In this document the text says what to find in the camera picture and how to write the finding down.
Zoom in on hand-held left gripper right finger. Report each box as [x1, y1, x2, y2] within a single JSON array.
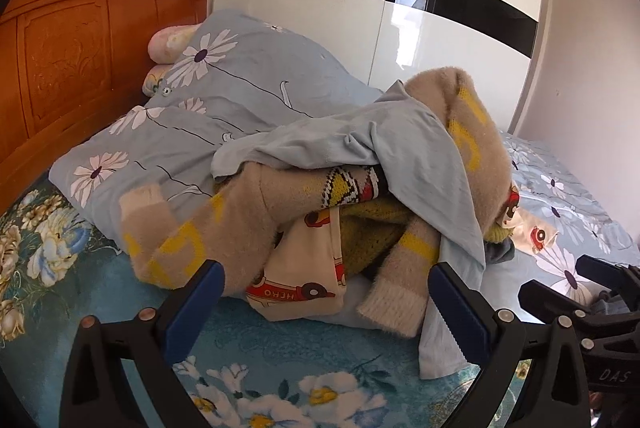
[[427, 260, 593, 428]]

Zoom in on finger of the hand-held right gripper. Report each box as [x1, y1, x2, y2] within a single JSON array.
[[519, 280, 601, 330], [575, 254, 640, 309]]

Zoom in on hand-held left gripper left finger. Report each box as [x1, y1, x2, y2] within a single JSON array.
[[60, 259, 226, 428]]

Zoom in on light blue shirt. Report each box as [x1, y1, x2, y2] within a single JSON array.
[[210, 80, 516, 380]]

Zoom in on grey-blue cloth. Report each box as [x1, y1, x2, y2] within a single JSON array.
[[484, 238, 516, 265]]

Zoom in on cream car-print garment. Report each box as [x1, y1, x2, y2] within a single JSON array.
[[245, 208, 351, 324], [500, 188, 559, 255]]

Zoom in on beige sweater with yellow letters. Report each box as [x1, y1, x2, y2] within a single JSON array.
[[119, 66, 521, 339]]

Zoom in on yellow-green knit sweater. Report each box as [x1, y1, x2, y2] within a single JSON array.
[[320, 165, 516, 277]]

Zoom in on blue floral duvet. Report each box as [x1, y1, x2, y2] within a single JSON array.
[[50, 8, 640, 331]]

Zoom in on wooden headboard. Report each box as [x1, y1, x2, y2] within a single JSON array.
[[0, 0, 208, 213]]

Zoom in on white wardrobe with black stripe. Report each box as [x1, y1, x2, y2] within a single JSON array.
[[212, 0, 544, 135]]

